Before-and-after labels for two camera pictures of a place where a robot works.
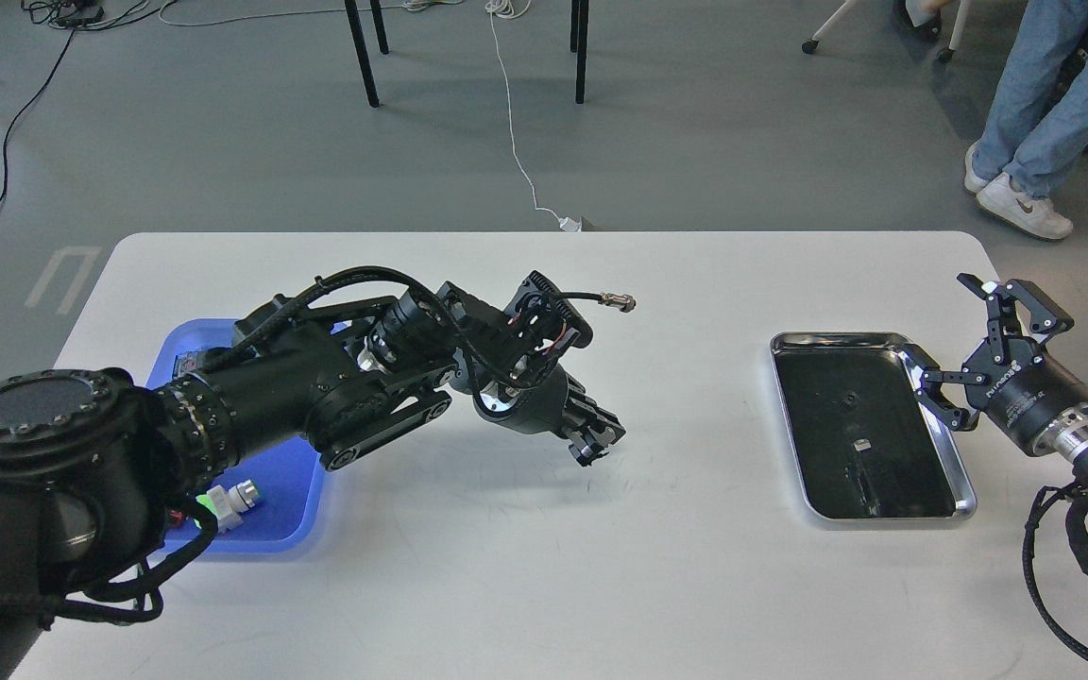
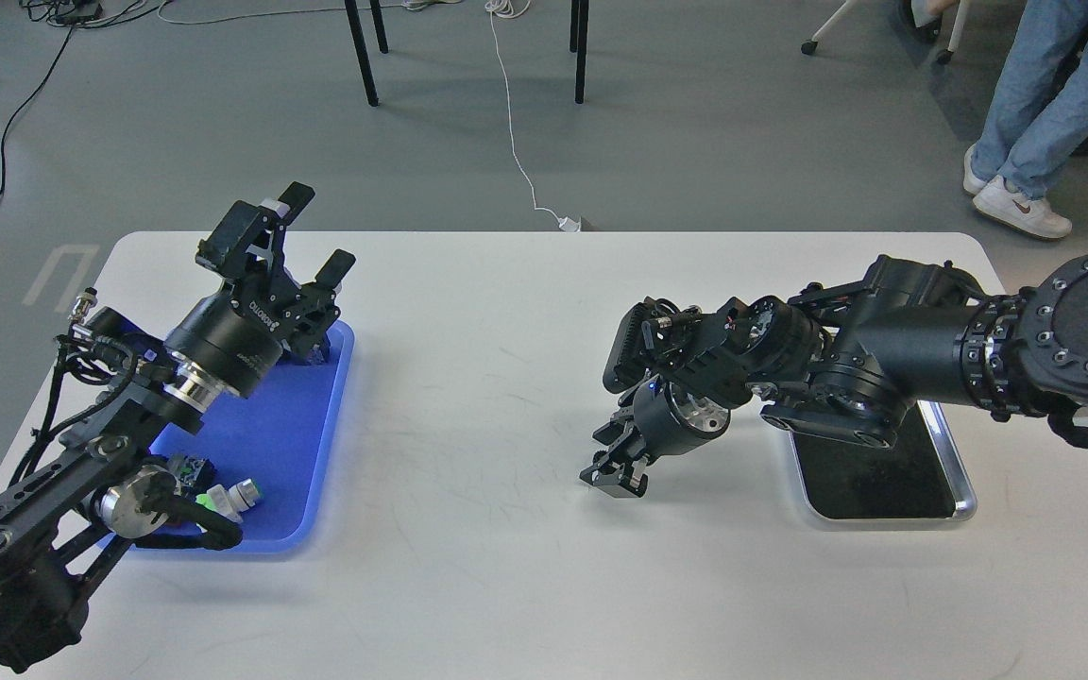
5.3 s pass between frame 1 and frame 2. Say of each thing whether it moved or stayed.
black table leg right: stayed
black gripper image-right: moved
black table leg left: stayed
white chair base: stayed
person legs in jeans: stayed
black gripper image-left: moved
